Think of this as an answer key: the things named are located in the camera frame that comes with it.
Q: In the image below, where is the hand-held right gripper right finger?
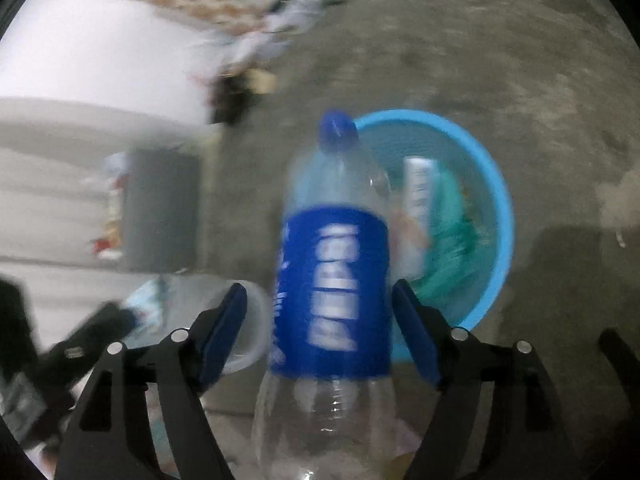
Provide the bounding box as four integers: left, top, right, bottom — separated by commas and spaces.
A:
392, 279, 596, 480

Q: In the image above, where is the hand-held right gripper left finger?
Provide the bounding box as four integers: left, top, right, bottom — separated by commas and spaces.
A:
54, 282, 248, 480

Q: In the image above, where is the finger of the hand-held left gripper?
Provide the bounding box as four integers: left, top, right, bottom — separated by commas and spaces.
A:
42, 302, 141, 386

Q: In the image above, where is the clear bottle with blue label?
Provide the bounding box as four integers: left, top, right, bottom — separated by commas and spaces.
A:
252, 110, 401, 480

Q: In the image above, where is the blue plastic wastebasket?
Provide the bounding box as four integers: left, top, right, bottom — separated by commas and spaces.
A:
350, 109, 515, 361

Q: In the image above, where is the clear plastic cup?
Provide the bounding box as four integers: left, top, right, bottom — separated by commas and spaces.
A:
150, 274, 272, 377

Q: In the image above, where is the blue floral blanket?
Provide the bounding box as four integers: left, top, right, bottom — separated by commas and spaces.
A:
122, 277, 421, 480

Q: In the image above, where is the teal plastic bag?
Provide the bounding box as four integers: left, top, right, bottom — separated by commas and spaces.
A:
417, 165, 495, 307

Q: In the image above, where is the grey cabinet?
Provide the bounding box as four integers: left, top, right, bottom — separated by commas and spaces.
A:
122, 147, 204, 273

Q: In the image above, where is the white packet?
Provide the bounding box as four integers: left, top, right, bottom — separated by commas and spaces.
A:
395, 156, 442, 281

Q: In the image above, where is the pile of white clothes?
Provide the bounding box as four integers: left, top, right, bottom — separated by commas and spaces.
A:
190, 0, 332, 77

